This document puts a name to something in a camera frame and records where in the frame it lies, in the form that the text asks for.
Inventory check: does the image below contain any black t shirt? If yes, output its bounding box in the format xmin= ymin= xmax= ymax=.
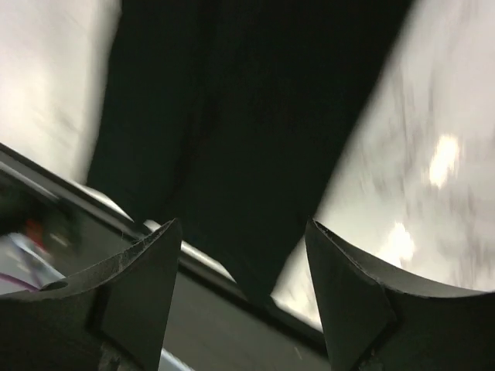
xmin=87 ymin=1 xmax=412 ymax=306

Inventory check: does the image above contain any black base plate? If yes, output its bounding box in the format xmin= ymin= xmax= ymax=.
xmin=1 ymin=147 xmax=329 ymax=370

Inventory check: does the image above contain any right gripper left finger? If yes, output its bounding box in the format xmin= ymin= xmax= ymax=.
xmin=1 ymin=220 xmax=182 ymax=370

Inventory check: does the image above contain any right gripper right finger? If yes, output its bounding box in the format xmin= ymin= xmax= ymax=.
xmin=305 ymin=221 xmax=494 ymax=371

